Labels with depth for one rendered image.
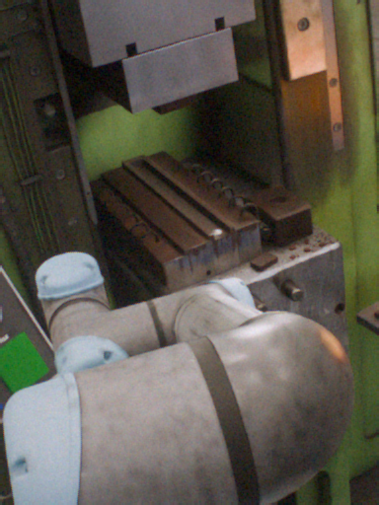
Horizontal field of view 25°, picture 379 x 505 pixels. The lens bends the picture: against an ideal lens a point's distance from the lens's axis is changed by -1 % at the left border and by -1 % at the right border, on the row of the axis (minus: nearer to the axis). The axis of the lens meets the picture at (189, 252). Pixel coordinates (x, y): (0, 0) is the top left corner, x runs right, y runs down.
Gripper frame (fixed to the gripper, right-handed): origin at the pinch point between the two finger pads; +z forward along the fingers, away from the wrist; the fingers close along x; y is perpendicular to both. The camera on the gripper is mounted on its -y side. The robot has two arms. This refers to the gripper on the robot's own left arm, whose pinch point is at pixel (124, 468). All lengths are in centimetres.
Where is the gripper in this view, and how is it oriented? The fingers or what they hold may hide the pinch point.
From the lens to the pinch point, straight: 121.9
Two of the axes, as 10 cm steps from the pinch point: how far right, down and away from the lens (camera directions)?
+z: 1.5, 8.4, 5.1
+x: 9.8, -2.0, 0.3
